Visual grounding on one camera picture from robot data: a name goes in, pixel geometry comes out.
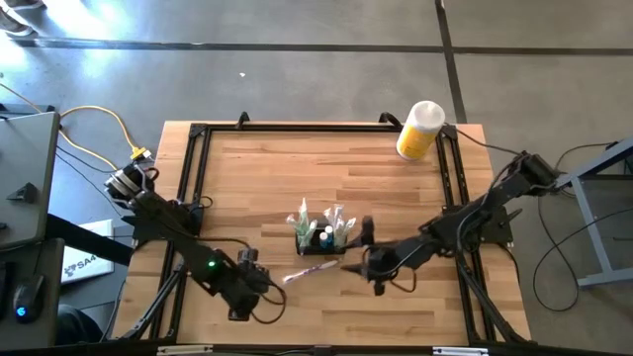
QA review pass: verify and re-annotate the silver aluminium bracket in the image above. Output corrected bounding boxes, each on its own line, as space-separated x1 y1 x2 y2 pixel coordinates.
432 345 490 356
156 344 214 356

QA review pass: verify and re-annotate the black front rail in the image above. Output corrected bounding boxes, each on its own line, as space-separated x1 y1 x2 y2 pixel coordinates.
0 339 633 356

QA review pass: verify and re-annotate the person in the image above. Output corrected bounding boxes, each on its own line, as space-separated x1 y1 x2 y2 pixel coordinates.
54 304 106 347

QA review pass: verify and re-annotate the person's shoe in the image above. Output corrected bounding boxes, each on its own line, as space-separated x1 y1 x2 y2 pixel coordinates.
0 5 37 39
3 0 46 12

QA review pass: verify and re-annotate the grey metal table frame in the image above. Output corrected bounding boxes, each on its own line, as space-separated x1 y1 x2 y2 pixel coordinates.
553 136 633 291

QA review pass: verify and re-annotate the black computer mouse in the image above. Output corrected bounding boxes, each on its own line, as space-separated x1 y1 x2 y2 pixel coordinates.
12 274 46 325

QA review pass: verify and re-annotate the black aluminium table frame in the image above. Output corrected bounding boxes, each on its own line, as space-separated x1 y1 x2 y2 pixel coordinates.
114 111 533 346

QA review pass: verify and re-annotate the white labelled box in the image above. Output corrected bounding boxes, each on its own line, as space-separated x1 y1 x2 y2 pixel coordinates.
59 219 116 286

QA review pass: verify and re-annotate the black desk beam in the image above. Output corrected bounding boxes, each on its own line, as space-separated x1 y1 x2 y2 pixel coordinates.
46 213 135 267

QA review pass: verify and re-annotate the yellow cable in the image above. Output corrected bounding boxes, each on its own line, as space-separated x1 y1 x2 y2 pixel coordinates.
0 81 153 172

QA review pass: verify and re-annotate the grey desk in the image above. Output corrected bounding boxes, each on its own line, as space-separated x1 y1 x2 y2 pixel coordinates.
0 111 61 251

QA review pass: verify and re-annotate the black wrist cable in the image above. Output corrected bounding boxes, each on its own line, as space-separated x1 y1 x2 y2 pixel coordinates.
362 244 417 294
197 236 289 326

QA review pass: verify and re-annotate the dark grey desk panel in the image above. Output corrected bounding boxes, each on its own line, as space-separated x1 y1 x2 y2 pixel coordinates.
0 236 65 350

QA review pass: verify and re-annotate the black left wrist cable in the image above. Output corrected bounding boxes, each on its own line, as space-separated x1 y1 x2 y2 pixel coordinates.
197 236 289 326

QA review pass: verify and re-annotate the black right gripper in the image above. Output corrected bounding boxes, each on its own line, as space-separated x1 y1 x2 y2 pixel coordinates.
340 216 432 298

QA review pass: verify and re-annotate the yellow wipes canister white lid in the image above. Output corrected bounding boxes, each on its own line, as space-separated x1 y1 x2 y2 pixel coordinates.
395 100 447 161

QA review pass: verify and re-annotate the black wire caddy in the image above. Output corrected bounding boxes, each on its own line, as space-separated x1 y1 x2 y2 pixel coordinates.
295 221 349 256

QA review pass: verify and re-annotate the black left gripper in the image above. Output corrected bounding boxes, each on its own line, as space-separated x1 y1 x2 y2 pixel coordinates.
220 247 274 322

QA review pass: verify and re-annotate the black floor cable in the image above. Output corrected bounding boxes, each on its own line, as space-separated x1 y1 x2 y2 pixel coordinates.
531 205 633 313

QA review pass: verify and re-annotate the purple toothbrush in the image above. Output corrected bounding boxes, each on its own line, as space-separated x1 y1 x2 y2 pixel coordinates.
281 259 340 285

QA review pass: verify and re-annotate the black desk bracket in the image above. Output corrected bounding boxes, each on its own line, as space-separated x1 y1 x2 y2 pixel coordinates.
5 181 39 204

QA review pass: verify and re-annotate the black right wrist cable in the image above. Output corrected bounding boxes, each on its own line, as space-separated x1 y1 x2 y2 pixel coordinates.
362 244 417 294

